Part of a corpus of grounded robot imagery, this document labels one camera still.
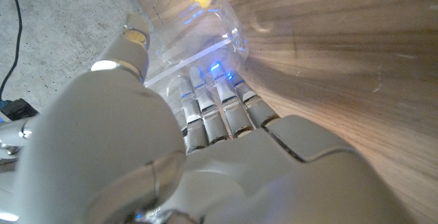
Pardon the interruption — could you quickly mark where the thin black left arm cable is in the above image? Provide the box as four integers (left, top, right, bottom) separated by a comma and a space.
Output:
0, 0, 23, 101

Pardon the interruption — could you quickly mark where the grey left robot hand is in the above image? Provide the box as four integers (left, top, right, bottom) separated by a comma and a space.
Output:
13, 13, 419, 224

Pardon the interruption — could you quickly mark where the clear spray bottle black nozzle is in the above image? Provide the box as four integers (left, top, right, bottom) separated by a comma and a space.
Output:
143, 0, 249, 115

